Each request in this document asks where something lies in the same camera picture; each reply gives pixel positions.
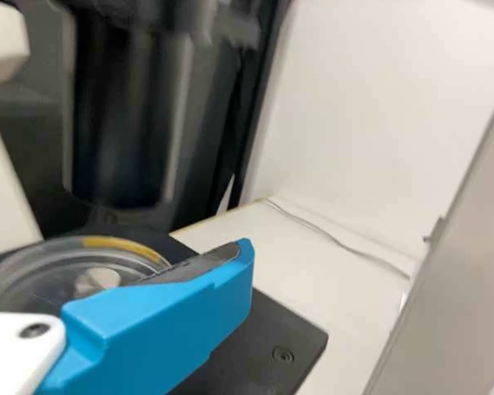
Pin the cream microscope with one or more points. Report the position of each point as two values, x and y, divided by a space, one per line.
280 329

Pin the petri dish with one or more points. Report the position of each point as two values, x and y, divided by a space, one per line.
33 275

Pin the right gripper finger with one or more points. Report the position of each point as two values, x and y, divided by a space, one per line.
156 325

